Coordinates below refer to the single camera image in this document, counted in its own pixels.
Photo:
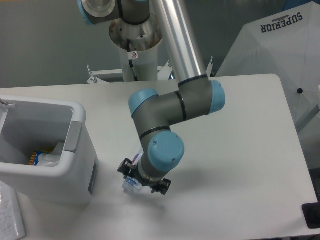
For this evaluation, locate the black device at edge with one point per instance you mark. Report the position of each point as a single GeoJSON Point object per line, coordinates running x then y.
{"type": "Point", "coordinates": [311, 213]}

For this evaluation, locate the crushed clear plastic bottle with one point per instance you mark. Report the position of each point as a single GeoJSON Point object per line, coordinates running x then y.
{"type": "Point", "coordinates": [130, 184]}

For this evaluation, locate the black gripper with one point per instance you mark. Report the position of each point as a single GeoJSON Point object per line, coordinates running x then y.
{"type": "Point", "coordinates": [157, 184]}

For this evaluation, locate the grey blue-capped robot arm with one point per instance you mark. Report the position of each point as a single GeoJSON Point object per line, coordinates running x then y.
{"type": "Point", "coordinates": [154, 114]}

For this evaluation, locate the white paper notebook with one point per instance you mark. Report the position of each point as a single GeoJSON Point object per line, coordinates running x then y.
{"type": "Point", "coordinates": [12, 225]}

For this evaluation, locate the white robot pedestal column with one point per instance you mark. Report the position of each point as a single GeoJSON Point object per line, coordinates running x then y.
{"type": "Point", "coordinates": [138, 48]}

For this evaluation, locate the white Superior umbrella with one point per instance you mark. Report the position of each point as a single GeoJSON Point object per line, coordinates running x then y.
{"type": "Point", "coordinates": [286, 44]}

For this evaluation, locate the white metal base bracket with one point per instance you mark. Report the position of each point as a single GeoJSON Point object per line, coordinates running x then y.
{"type": "Point", "coordinates": [116, 75]}

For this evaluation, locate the blue yellow snack package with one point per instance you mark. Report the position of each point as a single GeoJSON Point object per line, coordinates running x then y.
{"type": "Point", "coordinates": [35, 158]}

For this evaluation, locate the clear plastic wrapper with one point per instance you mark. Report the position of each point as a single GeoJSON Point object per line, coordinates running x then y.
{"type": "Point", "coordinates": [51, 159]}

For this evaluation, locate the white trash can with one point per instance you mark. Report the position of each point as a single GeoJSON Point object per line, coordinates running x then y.
{"type": "Point", "coordinates": [29, 124]}

